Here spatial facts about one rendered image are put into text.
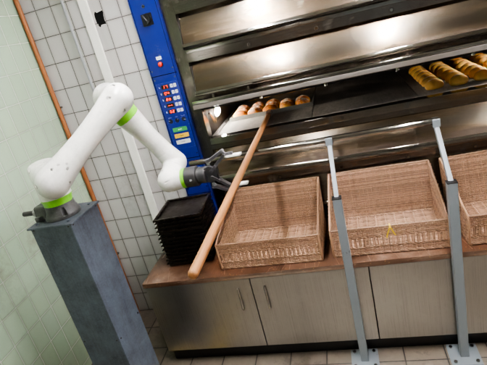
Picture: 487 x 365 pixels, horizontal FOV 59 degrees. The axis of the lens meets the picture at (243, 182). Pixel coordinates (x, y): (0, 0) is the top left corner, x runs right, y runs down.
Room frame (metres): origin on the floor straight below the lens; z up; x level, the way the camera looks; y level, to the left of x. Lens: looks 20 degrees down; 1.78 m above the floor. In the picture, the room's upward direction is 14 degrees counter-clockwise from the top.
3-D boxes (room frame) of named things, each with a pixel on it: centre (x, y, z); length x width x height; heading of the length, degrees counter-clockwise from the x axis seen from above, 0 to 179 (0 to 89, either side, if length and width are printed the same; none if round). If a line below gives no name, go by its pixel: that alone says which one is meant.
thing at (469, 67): (2.54, -1.41, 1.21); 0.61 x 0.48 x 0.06; 165
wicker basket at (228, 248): (2.17, -0.10, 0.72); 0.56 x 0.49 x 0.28; 73
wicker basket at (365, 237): (2.01, -0.68, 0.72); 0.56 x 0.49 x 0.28; 73
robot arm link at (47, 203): (1.74, 0.77, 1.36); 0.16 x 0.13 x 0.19; 27
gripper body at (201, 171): (1.83, 0.14, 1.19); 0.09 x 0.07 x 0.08; 75
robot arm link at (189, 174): (1.85, 0.21, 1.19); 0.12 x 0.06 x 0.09; 165
